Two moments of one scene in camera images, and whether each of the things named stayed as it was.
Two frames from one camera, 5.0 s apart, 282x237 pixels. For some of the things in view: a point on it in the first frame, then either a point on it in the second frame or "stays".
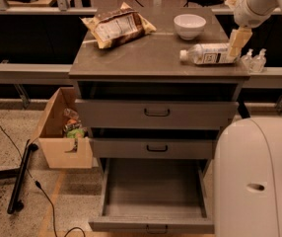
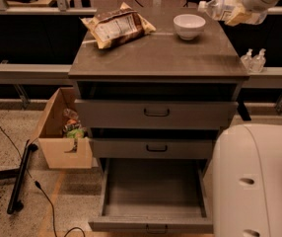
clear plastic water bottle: x=209 y=54 → x=223 y=9
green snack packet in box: x=73 y=126 stays
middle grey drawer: x=148 y=148 stays
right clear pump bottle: x=258 y=61 stays
